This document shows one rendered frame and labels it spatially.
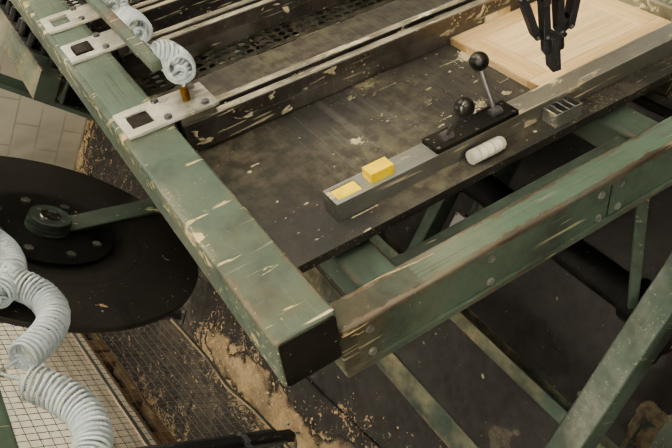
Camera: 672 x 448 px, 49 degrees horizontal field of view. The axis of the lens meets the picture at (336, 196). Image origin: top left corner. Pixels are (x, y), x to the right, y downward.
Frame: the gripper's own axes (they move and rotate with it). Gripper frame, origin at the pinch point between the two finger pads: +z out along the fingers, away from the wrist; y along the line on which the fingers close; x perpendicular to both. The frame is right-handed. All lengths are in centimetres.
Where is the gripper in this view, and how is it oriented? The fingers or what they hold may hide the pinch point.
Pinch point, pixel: (552, 51)
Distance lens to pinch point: 136.7
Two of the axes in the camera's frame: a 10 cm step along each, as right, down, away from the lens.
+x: -2.4, -6.2, 7.5
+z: 2.3, 7.1, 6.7
